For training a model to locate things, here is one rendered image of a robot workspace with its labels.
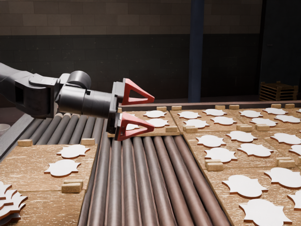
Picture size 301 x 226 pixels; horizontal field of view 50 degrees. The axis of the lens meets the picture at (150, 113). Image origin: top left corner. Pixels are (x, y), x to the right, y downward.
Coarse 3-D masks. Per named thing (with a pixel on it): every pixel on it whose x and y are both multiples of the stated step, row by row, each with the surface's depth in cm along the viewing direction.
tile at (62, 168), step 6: (60, 162) 122; (66, 162) 122; (72, 162) 122; (54, 168) 117; (60, 168) 117; (66, 168) 117; (72, 168) 117; (54, 174) 112; (60, 174) 112; (66, 174) 112
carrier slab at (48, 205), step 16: (32, 192) 102; (48, 192) 102; (80, 192) 102; (32, 208) 93; (48, 208) 93; (64, 208) 93; (80, 208) 93; (16, 224) 86; (32, 224) 86; (48, 224) 86; (64, 224) 86
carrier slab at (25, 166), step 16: (64, 144) 142; (80, 144) 142; (96, 144) 142; (16, 160) 126; (32, 160) 126; (48, 160) 126; (80, 160) 126; (0, 176) 113; (16, 176) 113; (32, 176) 113; (48, 176) 113; (80, 176) 113
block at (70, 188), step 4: (64, 184) 102; (68, 184) 101; (72, 184) 101; (76, 184) 101; (80, 184) 102; (64, 188) 101; (68, 188) 101; (72, 188) 101; (76, 188) 101; (80, 188) 102; (64, 192) 101; (68, 192) 101; (72, 192) 102; (76, 192) 102
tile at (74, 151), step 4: (64, 148) 135; (68, 148) 135; (72, 148) 135; (76, 148) 135; (80, 148) 135; (84, 148) 135; (88, 148) 135; (60, 152) 131; (64, 152) 131; (68, 152) 131; (72, 152) 131; (76, 152) 131; (80, 152) 131; (84, 152) 131; (64, 156) 127; (68, 156) 127; (72, 156) 127; (76, 156) 128; (84, 156) 129
